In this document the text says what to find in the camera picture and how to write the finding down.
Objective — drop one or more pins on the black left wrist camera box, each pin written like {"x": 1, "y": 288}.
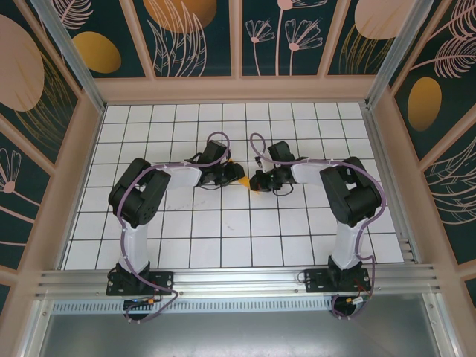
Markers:
{"x": 235, "y": 173}

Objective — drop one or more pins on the wall panel pink circle stems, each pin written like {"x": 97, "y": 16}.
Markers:
{"x": 349, "y": 56}

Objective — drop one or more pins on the long aluminium mounting rail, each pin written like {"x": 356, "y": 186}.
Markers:
{"x": 238, "y": 280}

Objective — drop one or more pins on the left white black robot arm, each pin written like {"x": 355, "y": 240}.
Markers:
{"x": 184, "y": 177}

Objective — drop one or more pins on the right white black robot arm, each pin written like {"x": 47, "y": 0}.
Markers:
{"x": 344, "y": 243}

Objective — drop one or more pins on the orange paper sheet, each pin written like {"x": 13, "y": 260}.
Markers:
{"x": 246, "y": 182}

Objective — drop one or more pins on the aluminium corner post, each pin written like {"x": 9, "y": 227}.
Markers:
{"x": 67, "y": 52}
{"x": 398, "y": 48}

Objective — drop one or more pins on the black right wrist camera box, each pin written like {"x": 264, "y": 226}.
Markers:
{"x": 260, "y": 182}

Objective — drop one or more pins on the wall panel oval and feathers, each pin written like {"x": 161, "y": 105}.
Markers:
{"x": 457, "y": 111}

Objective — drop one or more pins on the wall panel pink leaf outlines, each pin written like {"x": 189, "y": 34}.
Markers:
{"x": 457, "y": 223}

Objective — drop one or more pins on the grey metal sheet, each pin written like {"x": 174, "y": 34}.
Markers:
{"x": 238, "y": 334}

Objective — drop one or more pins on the wall panel with pink flowers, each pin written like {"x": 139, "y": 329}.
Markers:
{"x": 267, "y": 56}

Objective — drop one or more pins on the wall panel with orange oval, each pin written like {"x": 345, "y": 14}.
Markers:
{"x": 111, "y": 22}

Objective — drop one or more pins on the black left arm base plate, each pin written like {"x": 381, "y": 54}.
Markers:
{"x": 163, "y": 282}

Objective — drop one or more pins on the wall panel single pink flower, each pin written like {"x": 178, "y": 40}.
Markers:
{"x": 18, "y": 223}

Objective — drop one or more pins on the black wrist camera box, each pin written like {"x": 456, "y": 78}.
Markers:
{"x": 235, "y": 173}
{"x": 260, "y": 182}

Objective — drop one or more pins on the aluminium frame bar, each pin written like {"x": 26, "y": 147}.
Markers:
{"x": 442, "y": 327}
{"x": 35, "y": 331}

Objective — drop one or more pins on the wall panel orange circle leaves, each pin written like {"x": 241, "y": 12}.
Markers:
{"x": 215, "y": 44}

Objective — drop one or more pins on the wall panel large pink disc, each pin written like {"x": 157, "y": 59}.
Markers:
{"x": 22, "y": 74}

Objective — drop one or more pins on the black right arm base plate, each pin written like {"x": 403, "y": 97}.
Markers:
{"x": 316, "y": 280}

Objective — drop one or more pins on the aluminium side rail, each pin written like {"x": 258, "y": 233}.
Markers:
{"x": 386, "y": 178}

